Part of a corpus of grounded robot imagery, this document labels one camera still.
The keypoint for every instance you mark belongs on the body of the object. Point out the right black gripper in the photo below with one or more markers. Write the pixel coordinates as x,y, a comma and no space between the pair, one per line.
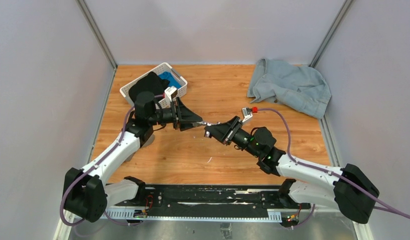
225,132

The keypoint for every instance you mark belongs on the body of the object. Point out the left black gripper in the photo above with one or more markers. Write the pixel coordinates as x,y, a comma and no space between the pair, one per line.
182,117

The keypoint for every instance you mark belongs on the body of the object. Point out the steel threaded pipe fitting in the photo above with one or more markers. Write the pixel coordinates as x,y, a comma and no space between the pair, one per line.
195,124

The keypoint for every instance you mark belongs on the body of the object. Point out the chrome water faucet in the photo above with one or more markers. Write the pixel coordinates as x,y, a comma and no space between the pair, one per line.
208,126

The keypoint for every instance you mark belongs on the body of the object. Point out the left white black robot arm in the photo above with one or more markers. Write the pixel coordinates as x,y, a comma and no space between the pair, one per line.
85,190

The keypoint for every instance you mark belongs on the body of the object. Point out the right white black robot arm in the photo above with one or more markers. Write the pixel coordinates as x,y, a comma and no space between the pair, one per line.
346,189

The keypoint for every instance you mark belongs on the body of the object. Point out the blue cloth in basket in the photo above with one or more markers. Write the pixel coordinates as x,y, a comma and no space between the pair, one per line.
169,80

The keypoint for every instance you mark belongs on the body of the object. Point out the black cloth in basket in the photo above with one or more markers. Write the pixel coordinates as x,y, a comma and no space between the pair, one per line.
150,83

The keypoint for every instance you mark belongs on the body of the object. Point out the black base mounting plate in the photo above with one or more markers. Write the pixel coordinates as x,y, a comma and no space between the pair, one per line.
209,203

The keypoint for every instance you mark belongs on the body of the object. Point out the grey-blue denim garment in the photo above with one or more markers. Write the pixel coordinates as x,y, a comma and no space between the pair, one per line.
301,88

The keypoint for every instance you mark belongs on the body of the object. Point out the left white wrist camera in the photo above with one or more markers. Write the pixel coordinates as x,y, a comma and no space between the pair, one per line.
170,93

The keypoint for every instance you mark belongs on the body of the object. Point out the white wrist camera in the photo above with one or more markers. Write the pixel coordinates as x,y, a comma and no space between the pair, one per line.
247,114
170,93

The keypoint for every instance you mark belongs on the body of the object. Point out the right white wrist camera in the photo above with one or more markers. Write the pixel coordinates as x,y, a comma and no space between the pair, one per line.
247,114

